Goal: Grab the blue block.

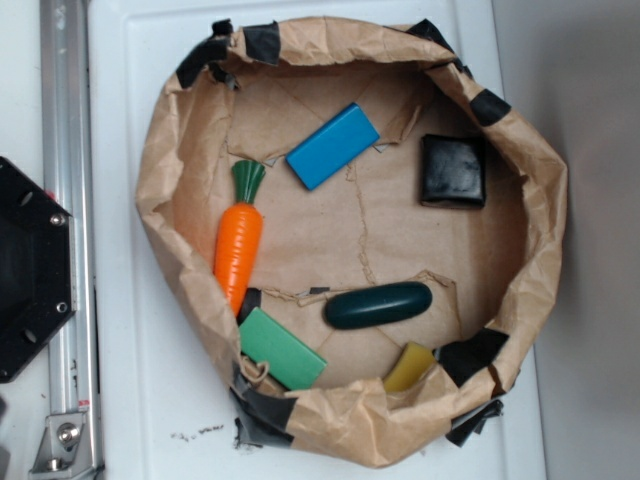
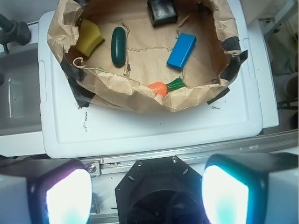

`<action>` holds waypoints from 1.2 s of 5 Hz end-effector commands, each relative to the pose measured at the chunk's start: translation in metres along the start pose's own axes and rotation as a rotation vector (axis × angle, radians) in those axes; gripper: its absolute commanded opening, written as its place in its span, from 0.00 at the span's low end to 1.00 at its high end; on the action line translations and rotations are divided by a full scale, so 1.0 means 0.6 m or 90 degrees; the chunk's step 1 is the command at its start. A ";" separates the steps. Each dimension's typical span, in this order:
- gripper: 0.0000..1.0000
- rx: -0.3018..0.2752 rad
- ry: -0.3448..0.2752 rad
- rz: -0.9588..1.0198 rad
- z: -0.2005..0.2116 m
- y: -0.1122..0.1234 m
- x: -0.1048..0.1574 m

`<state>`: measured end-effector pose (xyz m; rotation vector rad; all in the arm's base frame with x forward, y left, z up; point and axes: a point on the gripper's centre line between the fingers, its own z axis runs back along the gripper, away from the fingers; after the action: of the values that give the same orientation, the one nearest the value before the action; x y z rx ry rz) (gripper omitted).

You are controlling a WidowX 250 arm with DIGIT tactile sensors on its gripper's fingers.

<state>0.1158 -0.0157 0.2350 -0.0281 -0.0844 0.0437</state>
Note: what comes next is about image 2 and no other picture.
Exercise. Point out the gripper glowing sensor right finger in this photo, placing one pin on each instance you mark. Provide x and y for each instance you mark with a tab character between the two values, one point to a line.
251	188

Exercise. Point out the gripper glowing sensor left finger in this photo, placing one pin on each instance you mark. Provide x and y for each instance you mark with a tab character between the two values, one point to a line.
46	191

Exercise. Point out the blue rectangular block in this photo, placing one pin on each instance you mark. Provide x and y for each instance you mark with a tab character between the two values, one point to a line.
181	51

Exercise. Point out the white plastic bin lid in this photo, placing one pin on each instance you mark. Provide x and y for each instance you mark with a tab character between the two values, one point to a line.
70	131

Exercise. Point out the clear plastic container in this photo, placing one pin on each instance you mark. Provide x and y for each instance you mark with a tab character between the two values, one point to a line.
19	93

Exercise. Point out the orange toy carrot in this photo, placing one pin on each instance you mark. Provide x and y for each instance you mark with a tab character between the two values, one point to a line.
163	89

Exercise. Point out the yellow sponge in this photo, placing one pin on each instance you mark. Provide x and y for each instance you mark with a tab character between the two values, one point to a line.
89	37

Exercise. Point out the crumpled brown paper bag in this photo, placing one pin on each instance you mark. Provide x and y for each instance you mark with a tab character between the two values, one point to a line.
211	68

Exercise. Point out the dark green cucumber toy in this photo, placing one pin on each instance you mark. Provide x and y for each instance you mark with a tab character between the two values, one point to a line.
118	47

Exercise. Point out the grey clamp knob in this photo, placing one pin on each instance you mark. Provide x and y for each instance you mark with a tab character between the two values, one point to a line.
13	31

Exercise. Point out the black square box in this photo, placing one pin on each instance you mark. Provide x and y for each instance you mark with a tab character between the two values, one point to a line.
162	12

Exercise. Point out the black octagonal mount plate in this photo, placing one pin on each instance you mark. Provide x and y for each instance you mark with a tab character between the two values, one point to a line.
160	191

